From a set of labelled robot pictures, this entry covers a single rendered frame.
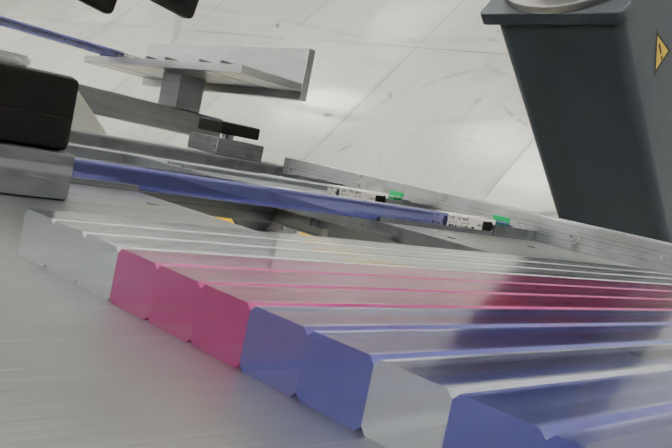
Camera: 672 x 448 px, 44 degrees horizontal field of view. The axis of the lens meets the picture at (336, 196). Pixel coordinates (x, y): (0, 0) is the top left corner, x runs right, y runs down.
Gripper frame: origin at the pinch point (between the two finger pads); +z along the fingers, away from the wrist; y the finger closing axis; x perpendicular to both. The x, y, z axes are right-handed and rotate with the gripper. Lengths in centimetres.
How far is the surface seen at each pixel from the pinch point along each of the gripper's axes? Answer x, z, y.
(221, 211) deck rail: 27.7, 10.7, -19.0
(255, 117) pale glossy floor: 137, -22, -154
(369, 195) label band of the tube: 26.0, 5.8, 0.8
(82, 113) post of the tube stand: 22.6, 4.9, -42.7
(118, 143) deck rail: 14.1, 8.0, -19.0
